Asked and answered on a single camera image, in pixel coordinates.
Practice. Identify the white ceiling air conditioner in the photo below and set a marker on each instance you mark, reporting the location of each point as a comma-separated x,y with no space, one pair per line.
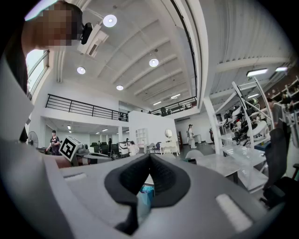
93,44

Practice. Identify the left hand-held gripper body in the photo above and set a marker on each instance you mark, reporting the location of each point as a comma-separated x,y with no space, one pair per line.
70,149

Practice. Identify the short black balcony railing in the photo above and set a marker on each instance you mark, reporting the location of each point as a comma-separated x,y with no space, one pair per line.
177,103

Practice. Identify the person's left forearm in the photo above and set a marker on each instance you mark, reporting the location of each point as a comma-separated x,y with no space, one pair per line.
63,163

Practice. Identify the white cubby shelf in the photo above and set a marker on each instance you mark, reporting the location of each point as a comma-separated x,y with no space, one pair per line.
141,135

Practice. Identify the blue metal-legged chair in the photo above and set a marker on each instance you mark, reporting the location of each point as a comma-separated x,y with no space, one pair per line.
158,146

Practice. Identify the white marble table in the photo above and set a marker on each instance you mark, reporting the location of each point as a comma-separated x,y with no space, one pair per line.
236,149

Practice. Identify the teal cardboard box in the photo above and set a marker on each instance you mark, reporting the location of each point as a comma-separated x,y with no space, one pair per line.
146,193

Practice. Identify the white vanity table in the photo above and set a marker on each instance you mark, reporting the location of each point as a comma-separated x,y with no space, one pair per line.
169,145

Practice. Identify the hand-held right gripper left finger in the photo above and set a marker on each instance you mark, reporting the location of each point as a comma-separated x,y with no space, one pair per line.
121,177

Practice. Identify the grey metal-legged chair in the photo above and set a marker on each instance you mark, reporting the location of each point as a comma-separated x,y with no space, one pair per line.
150,147

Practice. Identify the window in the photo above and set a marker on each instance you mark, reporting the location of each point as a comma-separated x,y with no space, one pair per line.
35,67

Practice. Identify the dark green sofa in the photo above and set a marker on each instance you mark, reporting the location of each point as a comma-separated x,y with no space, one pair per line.
105,149

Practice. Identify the rectangular ceiling light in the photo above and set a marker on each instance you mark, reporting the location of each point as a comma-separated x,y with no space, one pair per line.
257,72
281,69

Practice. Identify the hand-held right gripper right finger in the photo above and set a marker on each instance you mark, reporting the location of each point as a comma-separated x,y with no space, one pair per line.
168,179

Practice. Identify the long black balcony railing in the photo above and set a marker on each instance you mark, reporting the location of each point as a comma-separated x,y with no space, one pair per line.
81,105

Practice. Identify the round ceiling light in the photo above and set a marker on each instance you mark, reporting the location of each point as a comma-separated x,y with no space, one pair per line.
110,20
119,87
153,62
81,70

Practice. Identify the black standing fan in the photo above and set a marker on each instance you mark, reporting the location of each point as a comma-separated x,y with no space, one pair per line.
32,138

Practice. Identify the black head-mounted camera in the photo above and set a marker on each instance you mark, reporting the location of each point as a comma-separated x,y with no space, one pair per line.
87,32

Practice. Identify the grey shell chair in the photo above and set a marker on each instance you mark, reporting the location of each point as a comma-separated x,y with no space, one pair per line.
195,154

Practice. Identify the black office chair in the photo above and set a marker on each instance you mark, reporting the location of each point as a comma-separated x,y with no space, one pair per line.
276,158

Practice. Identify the person's head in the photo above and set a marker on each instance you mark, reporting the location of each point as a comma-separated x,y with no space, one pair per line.
46,28

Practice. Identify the person's black shirt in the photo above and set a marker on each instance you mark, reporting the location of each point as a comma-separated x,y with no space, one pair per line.
16,70

